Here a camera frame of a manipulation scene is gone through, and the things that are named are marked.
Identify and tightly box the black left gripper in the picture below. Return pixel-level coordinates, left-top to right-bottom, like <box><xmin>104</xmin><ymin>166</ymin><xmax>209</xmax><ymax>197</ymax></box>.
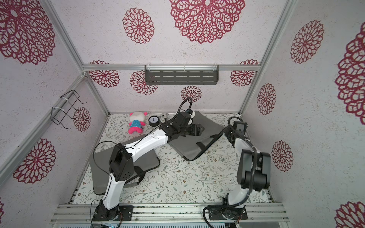
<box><xmin>180</xmin><ymin>122</ymin><xmax>205</xmax><ymax>136</ymax></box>

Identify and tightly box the grey laptop bag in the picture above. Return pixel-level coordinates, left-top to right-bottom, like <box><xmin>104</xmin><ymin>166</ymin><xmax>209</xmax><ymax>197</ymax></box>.
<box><xmin>89</xmin><ymin>135</ymin><xmax>160</xmax><ymax>195</ymax></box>
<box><xmin>168</xmin><ymin>111</ymin><xmax>223</xmax><ymax>162</ymax></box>

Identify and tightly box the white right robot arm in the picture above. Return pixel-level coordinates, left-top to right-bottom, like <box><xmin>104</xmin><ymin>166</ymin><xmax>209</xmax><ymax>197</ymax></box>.
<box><xmin>223</xmin><ymin>117</ymin><xmax>271</xmax><ymax>208</ymax></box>

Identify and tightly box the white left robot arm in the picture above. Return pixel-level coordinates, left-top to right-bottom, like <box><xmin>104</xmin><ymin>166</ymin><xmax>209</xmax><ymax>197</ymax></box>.
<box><xmin>91</xmin><ymin>109</ymin><xmax>200</xmax><ymax>221</ymax></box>

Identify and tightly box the flag patterned can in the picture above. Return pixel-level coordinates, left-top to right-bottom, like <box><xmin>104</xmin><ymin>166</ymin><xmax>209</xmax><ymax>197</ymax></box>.
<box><xmin>159</xmin><ymin>114</ymin><xmax>169</xmax><ymax>129</ymax></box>

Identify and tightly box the black round gauge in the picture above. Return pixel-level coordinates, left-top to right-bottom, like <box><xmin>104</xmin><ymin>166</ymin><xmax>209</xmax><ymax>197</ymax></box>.
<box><xmin>148</xmin><ymin>116</ymin><xmax>160</xmax><ymax>127</ymax></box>

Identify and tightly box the pink white plush toy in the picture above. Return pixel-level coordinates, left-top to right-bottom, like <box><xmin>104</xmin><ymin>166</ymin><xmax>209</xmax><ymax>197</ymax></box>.
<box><xmin>128</xmin><ymin>111</ymin><xmax>148</xmax><ymax>135</ymax></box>

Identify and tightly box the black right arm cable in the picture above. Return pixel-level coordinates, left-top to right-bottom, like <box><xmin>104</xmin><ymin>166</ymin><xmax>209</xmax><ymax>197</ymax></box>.
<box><xmin>202</xmin><ymin>116</ymin><xmax>259</xmax><ymax>228</ymax></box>

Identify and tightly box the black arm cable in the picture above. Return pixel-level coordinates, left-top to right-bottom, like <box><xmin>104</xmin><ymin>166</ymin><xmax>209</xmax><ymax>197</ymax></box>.
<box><xmin>89</xmin><ymin>97</ymin><xmax>194</xmax><ymax>228</ymax></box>
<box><xmin>202</xmin><ymin>116</ymin><xmax>259</xmax><ymax>228</ymax></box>

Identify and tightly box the dark grey wall shelf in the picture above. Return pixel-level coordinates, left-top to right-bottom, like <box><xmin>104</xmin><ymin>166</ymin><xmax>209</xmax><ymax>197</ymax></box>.
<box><xmin>144</xmin><ymin>65</ymin><xmax>219</xmax><ymax>86</ymax></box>

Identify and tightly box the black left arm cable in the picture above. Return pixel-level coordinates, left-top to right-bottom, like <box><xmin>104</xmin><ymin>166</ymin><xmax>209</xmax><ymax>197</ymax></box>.
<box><xmin>89</xmin><ymin>97</ymin><xmax>194</xmax><ymax>228</ymax></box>

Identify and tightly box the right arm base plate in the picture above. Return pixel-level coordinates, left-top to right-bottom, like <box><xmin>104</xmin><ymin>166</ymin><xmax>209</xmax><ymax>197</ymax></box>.
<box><xmin>208</xmin><ymin>207</ymin><xmax>248</xmax><ymax>220</ymax></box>

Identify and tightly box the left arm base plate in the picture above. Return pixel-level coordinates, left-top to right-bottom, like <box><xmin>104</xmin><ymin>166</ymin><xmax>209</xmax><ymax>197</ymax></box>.
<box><xmin>117</xmin><ymin>205</ymin><xmax>134</xmax><ymax>221</ymax></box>

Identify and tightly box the black wire wall rack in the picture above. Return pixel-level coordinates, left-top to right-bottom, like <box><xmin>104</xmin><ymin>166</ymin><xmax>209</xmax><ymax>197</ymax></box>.
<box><xmin>50</xmin><ymin>90</ymin><xmax>87</xmax><ymax>130</ymax></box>

